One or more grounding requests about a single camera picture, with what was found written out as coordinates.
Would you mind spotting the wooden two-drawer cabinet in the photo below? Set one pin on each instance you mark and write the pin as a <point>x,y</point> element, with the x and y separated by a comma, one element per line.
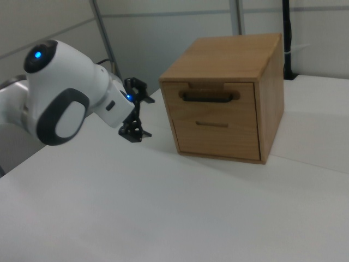
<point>231,54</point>

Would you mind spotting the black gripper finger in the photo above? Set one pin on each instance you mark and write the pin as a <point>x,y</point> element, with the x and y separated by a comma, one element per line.
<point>133,132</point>
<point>139,86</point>

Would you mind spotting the wooden drawer with slot grip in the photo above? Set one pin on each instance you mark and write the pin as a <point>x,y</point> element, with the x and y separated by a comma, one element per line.
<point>218,140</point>

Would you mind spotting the grey partition post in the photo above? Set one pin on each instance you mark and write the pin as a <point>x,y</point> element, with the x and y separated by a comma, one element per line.
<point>236,16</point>
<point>105,35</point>

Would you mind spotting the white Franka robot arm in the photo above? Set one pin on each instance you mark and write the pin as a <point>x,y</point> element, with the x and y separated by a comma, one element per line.
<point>62,90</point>

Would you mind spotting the black vertical pole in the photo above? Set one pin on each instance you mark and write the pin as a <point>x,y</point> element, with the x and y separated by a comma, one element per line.
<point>287,32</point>

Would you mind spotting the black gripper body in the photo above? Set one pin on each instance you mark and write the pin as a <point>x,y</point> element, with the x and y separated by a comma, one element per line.
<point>137,110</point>

